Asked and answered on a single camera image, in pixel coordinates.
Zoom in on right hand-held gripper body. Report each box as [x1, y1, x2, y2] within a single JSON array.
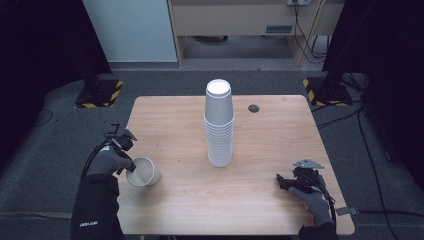
[[289, 158, 331, 198]]

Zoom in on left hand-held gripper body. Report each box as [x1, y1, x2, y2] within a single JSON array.
[[106, 128, 138, 154]]

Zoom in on white paper cup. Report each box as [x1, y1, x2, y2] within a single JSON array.
[[125, 156, 161, 188]]

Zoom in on stack of white cups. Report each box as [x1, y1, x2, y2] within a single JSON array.
[[203, 78, 236, 168]]

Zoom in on grey tape strip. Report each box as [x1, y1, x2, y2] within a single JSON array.
[[334, 206, 359, 217]]

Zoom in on black stand with striped base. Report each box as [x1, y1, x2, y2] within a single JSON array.
[[74, 59, 124, 109], [302, 59, 353, 108]]

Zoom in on white cabinet panel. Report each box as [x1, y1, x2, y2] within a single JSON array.
[[82, 0, 178, 63]]

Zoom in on black curtain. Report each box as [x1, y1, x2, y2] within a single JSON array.
[[0, 0, 113, 169], [322, 0, 424, 191]]

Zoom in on grey label plate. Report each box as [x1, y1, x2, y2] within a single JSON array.
[[265, 24, 294, 35]]

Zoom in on light wooden desk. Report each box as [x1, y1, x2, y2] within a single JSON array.
[[167, 0, 346, 68]]

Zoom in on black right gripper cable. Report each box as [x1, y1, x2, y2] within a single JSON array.
[[309, 171, 337, 231]]

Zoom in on long black floor cable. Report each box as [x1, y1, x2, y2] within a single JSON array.
[[357, 109, 401, 240]]

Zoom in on thin black looped cable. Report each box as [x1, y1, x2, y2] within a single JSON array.
[[32, 108, 55, 128]]

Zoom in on black hanging cables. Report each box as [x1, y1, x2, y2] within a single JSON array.
[[292, 2, 329, 65]]

